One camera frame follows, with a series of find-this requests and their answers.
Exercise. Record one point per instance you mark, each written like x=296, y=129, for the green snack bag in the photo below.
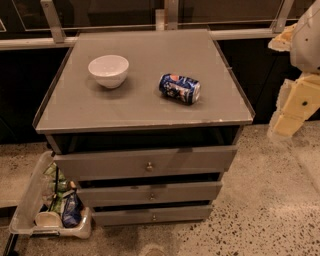
x=54, y=186

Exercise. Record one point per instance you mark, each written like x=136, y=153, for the grey bottom drawer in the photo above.
x=153, y=215

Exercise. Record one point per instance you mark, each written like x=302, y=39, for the grey drawer cabinet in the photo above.
x=80, y=116

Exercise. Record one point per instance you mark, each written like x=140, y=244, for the clear plastic bin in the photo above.
x=23, y=221

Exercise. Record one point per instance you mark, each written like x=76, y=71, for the blue soda can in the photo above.
x=182, y=88

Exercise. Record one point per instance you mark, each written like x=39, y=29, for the grey drawer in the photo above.
x=145, y=163
x=148, y=194
x=153, y=215

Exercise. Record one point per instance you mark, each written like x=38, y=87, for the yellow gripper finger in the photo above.
x=283, y=41
x=284, y=121

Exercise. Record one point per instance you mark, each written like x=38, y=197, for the grey middle drawer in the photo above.
x=148, y=194

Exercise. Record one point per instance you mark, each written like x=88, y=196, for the grey top drawer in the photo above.
x=145, y=163

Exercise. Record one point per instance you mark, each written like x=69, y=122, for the white ceramic bowl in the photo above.
x=109, y=71

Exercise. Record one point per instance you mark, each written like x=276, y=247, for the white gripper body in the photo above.
x=306, y=45

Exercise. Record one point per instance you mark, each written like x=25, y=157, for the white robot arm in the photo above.
x=305, y=49

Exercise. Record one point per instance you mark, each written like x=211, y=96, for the white cup in bin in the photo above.
x=48, y=219

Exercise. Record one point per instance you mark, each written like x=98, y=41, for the metal railing frame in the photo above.
x=36, y=24

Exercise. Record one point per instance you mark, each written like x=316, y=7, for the blue snack bag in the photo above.
x=71, y=214

